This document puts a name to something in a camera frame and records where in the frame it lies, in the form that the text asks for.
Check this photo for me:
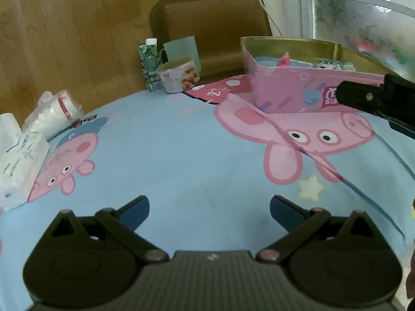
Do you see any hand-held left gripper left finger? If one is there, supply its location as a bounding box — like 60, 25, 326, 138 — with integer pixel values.
42, 195, 170, 264

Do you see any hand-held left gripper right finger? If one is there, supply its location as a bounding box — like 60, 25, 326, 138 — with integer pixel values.
256, 195, 382, 264

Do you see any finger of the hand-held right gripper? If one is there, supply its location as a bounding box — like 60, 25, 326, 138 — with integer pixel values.
335, 74, 415, 133

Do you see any green and white packet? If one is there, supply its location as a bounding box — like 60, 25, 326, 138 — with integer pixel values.
316, 59, 358, 71

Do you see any pink tin box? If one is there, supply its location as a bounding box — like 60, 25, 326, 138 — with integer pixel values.
240, 37, 390, 114

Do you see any blue cloth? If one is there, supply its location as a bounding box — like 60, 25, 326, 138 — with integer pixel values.
254, 56, 318, 69

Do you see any frosted glass window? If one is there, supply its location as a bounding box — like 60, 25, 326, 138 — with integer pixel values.
298, 0, 415, 82

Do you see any cartoon pig printed tablecloth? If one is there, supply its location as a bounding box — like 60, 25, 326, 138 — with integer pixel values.
0, 74, 415, 311

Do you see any white tissue pack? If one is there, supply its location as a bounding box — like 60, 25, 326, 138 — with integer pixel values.
0, 113, 51, 211

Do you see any plastic bag of cups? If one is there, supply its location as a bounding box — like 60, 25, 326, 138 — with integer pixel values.
21, 90, 85, 141

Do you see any round snack tub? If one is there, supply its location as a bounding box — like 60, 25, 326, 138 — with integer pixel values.
156, 56, 201, 94

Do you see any green drink carton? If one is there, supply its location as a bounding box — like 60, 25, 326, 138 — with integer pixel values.
139, 38, 164, 92

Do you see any brown chair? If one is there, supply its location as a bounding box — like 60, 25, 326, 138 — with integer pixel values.
149, 0, 273, 79

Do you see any teal mug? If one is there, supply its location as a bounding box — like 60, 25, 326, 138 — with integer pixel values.
158, 36, 202, 73

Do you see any wooden cabinet panel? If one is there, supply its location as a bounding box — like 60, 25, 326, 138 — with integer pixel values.
0, 0, 172, 127

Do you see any white cable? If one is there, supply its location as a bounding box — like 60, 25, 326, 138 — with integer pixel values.
243, 0, 283, 36

